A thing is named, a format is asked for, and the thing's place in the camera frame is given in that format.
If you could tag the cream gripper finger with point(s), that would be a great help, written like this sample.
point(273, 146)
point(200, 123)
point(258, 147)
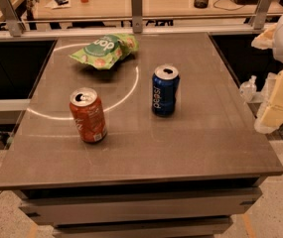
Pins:
point(264, 41)
point(270, 114)

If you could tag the blue pepsi can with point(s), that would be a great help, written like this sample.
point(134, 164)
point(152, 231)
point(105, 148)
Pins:
point(165, 82)

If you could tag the red coke can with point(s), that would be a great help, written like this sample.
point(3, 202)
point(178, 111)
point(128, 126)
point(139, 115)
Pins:
point(87, 112)

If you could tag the metal railing with posts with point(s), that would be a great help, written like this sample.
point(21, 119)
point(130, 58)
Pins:
point(45, 19)

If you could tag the clear plastic bottle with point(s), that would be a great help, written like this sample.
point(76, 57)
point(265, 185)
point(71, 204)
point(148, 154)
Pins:
point(248, 89)

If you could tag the black mesh pen cup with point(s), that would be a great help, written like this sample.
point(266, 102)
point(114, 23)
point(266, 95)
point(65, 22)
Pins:
point(201, 3)

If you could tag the grey cabinet drawers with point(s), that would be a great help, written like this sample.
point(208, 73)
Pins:
point(199, 208)

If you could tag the green chip bag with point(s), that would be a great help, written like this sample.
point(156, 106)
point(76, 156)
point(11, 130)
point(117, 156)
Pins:
point(106, 51)

